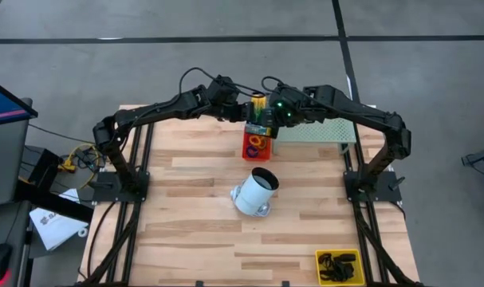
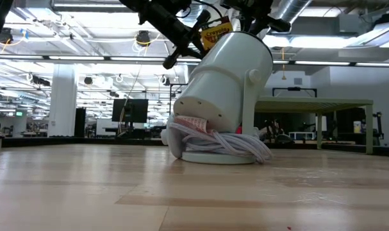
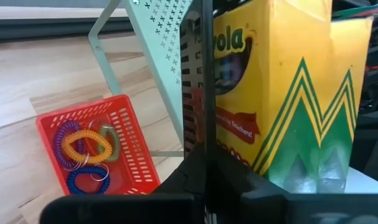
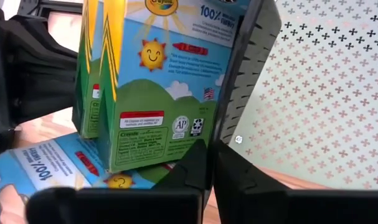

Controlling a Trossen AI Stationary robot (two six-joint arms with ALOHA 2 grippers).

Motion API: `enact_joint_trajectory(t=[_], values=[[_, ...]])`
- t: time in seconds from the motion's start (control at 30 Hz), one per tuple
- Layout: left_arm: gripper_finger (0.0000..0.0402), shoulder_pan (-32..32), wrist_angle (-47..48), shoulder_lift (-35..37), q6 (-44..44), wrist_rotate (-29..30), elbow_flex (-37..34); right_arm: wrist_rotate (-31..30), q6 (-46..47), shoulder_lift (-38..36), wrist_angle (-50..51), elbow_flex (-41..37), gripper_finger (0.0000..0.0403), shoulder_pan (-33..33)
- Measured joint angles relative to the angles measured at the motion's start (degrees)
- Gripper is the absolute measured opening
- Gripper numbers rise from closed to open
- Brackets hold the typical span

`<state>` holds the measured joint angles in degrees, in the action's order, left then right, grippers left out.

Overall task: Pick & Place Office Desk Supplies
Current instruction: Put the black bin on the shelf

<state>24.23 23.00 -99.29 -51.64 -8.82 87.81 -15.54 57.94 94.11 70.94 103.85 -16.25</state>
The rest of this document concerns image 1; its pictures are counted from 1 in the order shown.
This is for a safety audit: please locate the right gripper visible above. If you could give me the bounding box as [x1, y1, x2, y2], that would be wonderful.
[261, 96, 307, 129]

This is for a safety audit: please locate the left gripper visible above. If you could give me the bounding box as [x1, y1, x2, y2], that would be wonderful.
[214, 101, 263, 124]

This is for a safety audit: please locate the green yellow crayon box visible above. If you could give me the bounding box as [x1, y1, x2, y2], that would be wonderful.
[250, 93, 267, 123]

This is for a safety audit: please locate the red mesh basket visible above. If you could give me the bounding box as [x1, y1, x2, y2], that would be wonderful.
[242, 131, 273, 163]

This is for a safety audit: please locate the white desk lamp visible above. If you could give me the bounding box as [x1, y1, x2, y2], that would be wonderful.
[230, 167, 281, 218]

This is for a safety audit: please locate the black desk support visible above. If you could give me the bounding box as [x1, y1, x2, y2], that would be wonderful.
[13, 147, 96, 224]

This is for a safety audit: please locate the green perforated metal shelf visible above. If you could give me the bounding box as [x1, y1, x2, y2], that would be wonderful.
[272, 117, 357, 155]

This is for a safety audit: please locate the yellow plastic basket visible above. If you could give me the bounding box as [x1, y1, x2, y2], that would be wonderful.
[314, 248, 365, 286]

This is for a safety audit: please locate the white paper booklet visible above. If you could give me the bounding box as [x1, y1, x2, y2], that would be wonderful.
[29, 206, 89, 252]

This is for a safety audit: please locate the monitor with blue screen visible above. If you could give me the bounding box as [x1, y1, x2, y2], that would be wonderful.
[0, 75, 39, 128]

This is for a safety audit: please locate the grey computer cabinet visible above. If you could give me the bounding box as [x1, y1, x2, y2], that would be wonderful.
[0, 97, 32, 207]

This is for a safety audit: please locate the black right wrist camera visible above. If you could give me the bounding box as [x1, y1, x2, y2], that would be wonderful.
[267, 84, 303, 104]

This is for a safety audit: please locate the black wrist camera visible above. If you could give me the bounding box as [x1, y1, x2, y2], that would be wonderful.
[207, 74, 241, 105]
[267, 84, 303, 104]

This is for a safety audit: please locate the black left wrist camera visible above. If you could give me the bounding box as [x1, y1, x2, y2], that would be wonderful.
[207, 74, 241, 105]

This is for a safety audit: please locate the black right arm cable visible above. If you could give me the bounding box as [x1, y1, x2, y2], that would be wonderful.
[260, 75, 330, 109]

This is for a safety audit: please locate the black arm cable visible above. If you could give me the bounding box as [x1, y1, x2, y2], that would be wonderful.
[179, 66, 261, 97]
[260, 75, 330, 109]

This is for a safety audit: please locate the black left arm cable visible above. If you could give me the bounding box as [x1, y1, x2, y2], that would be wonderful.
[179, 66, 261, 97]

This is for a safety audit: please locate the black aluminium rig frame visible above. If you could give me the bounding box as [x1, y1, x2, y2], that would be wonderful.
[77, 104, 426, 287]

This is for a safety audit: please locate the yellow cable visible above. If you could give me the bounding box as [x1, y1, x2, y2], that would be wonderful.
[57, 142, 103, 191]

